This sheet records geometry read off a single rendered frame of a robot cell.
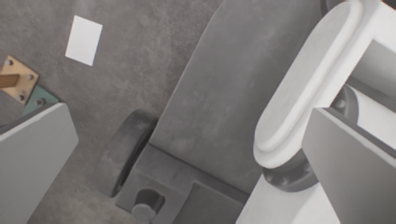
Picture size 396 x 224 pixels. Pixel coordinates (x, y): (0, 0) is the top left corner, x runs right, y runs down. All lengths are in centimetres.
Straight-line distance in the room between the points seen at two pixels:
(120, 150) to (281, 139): 27
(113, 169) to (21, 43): 46
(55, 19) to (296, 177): 63
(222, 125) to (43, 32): 52
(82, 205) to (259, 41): 67
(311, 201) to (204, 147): 21
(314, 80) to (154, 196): 29
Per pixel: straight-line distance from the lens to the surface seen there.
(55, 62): 66
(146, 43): 55
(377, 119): 25
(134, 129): 40
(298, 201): 24
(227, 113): 36
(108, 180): 42
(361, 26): 24
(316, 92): 22
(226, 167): 39
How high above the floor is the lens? 52
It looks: 78 degrees down
